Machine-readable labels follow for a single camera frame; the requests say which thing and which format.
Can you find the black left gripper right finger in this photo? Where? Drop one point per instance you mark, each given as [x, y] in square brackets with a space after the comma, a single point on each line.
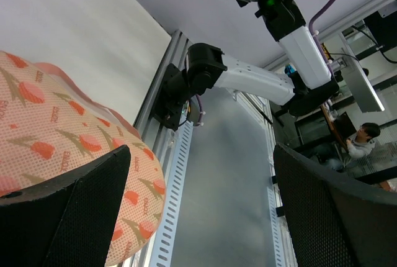
[334, 220]

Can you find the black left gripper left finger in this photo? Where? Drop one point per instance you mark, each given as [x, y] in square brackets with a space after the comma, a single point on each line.
[68, 220]

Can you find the floral pink mesh laundry bag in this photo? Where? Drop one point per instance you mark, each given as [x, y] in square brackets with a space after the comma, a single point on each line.
[45, 133]

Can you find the seated person grey hoodie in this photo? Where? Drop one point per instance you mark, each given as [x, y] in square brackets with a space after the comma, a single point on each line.
[359, 145]

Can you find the slotted white cable duct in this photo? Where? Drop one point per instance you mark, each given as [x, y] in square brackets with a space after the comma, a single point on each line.
[161, 254]

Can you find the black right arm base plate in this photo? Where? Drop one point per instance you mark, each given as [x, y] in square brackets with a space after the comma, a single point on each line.
[172, 95]

